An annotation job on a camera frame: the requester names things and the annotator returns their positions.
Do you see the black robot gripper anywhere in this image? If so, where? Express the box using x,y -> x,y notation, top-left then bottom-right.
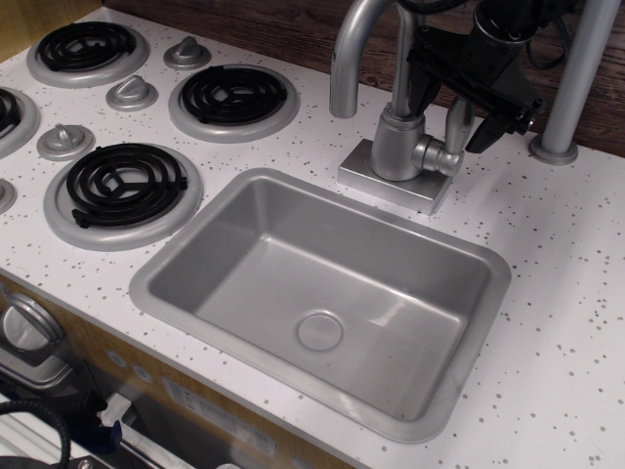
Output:
407,25 -> 545,152

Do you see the silver faucet lever handle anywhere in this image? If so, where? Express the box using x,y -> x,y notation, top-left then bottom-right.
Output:
411,96 -> 475,177

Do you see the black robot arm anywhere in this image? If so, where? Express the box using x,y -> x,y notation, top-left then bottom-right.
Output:
408,1 -> 577,153

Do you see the silver toy faucet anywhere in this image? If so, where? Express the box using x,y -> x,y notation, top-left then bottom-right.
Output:
329,0 -> 453,216

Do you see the grey support pole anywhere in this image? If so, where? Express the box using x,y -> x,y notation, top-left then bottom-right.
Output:
528,0 -> 620,166

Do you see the grey toy sink basin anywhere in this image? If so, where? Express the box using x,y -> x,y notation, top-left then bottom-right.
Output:
129,168 -> 512,444

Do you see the back right stove burner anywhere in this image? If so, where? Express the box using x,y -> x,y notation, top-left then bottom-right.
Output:
168,64 -> 300,144

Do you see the grey stove knob top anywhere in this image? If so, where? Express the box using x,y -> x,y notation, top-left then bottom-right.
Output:
163,36 -> 212,70

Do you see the grey stove knob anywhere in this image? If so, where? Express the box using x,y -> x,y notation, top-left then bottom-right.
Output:
36,124 -> 95,161
163,36 -> 212,70
105,75 -> 158,112

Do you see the grey stove knob middle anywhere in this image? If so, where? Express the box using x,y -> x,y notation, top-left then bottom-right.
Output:
105,75 -> 158,112

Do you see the front right stove burner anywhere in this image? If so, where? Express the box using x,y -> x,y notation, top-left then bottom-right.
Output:
44,143 -> 203,252

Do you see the back left stove burner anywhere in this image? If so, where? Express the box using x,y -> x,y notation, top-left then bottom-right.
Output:
26,21 -> 149,89

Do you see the grey stove knob lower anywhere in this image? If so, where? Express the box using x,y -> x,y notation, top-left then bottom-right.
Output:
36,124 -> 95,161

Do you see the left edge stove burner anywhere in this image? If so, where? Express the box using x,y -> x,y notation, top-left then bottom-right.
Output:
1,87 -> 40,158

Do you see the grey stove knob edge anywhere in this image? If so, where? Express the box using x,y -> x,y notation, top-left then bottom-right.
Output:
0,179 -> 17,214

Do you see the silver oven dial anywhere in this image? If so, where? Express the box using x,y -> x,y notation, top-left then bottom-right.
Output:
1,292 -> 64,365

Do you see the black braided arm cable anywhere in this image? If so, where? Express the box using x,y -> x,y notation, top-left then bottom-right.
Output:
397,0 -> 478,14

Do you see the black cable lower left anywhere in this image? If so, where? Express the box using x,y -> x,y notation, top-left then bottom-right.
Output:
0,398 -> 72,465

